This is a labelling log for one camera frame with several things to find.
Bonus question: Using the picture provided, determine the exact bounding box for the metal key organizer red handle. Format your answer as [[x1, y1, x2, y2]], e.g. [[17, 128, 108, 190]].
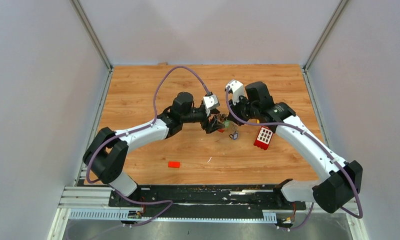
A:
[[217, 113, 238, 134]]

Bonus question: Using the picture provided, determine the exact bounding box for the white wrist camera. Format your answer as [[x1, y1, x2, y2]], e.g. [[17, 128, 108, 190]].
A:
[[203, 94, 220, 111], [225, 79, 245, 106]]

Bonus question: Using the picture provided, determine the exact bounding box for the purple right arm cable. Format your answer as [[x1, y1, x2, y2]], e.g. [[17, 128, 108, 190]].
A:
[[225, 87, 364, 232]]

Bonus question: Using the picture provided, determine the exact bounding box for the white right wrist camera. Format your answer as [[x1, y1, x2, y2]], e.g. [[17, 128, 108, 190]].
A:
[[225, 79, 245, 106]]

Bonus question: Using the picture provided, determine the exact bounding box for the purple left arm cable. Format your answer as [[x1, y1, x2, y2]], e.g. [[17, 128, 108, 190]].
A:
[[85, 65, 212, 229]]

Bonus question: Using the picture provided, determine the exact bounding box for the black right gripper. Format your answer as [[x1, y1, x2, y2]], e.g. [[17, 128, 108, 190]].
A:
[[227, 93, 259, 127]]

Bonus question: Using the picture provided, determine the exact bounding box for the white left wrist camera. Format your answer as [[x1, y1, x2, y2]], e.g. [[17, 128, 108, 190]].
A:
[[203, 94, 220, 111]]

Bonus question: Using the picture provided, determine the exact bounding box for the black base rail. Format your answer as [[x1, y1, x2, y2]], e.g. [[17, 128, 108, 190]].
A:
[[108, 183, 306, 219]]

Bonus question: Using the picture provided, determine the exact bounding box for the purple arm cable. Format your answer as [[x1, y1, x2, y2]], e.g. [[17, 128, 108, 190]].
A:
[[225, 87, 364, 232], [85, 65, 212, 229]]

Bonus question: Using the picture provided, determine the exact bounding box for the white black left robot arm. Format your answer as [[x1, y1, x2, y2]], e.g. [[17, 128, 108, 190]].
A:
[[83, 92, 224, 207]]

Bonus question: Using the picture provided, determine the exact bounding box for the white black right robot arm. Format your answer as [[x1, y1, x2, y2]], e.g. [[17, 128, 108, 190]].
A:
[[225, 79, 363, 219]]

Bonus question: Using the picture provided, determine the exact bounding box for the key with green tag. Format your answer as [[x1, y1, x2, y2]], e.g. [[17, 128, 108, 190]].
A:
[[223, 120, 232, 131]]

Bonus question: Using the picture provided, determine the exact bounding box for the small orange red block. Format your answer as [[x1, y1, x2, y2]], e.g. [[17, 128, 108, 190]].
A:
[[168, 161, 181, 169]]

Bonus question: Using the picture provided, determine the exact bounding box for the red tray with white slots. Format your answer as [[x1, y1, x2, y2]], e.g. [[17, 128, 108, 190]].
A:
[[253, 126, 274, 150]]

